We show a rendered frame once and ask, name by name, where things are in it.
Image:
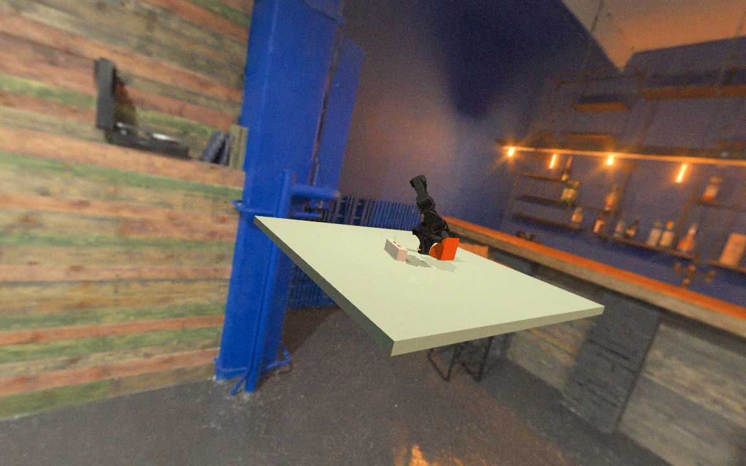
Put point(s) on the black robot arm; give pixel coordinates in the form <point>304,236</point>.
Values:
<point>427,206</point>

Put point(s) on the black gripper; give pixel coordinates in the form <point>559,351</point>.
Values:
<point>430,239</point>

